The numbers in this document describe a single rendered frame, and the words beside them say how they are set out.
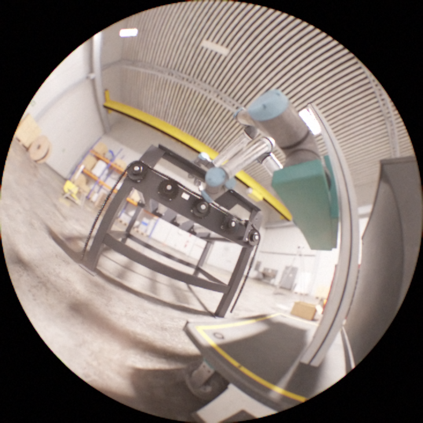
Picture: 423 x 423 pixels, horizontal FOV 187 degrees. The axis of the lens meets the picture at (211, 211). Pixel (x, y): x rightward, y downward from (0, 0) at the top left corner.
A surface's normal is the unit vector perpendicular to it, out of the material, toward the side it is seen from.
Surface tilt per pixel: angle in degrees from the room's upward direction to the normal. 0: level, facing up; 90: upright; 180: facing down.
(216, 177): 94
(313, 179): 180
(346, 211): 90
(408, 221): 90
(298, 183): 180
